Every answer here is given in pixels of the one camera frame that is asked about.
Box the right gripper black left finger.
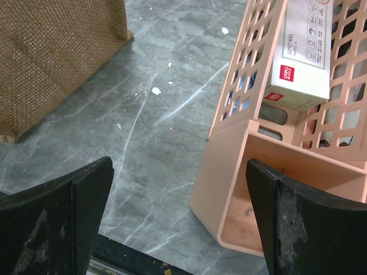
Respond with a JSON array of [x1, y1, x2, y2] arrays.
[[1, 156, 114, 274]]

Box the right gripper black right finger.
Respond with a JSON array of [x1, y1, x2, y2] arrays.
[[245, 159, 366, 274]]

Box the brown canvas tote bag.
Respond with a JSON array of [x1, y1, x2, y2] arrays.
[[1, 1, 133, 144]]

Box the peach plastic file organizer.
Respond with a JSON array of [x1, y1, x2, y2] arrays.
[[189, 1, 366, 256]]

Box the white staples box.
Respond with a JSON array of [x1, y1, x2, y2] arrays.
[[263, 0, 333, 111]]

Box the aluminium frame rail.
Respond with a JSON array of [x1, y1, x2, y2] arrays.
[[87, 234, 188, 274]]

